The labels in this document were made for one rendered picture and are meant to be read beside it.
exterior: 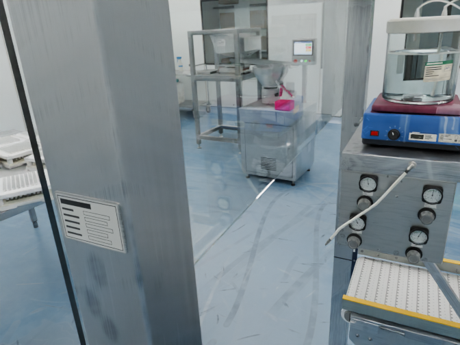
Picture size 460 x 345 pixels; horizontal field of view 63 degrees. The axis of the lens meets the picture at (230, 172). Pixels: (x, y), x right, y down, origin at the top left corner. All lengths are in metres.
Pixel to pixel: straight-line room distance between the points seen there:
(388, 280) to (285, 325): 1.12
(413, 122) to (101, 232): 0.73
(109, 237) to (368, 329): 0.94
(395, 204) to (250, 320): 1.54
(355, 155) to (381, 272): 0.50
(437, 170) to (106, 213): 0.71
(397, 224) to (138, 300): 0.71
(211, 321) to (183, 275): 2.00
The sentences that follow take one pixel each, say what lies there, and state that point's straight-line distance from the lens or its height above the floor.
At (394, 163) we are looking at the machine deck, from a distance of 0.84.
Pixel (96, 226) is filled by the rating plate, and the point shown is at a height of 1.43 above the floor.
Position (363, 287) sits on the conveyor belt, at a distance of 1.17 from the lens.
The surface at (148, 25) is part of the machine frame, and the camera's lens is 0.22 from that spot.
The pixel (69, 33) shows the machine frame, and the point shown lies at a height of 1.53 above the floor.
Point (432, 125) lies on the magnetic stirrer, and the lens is 0.87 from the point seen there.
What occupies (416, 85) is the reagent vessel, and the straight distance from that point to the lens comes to 0.87.
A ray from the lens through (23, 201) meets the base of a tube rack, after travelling 1.84.
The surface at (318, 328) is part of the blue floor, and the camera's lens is 2.24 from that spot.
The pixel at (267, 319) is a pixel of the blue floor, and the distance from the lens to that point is 2.27.
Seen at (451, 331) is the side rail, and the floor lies 0.85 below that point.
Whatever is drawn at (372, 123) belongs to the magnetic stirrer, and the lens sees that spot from 0.87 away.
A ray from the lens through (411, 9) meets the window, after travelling 6.14.
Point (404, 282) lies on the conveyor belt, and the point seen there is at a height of 0.83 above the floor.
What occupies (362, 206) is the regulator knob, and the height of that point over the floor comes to 1.16.
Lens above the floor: 1.53
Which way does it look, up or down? 21 degrees down
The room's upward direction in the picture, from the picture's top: 3 degrees counter-clockwise
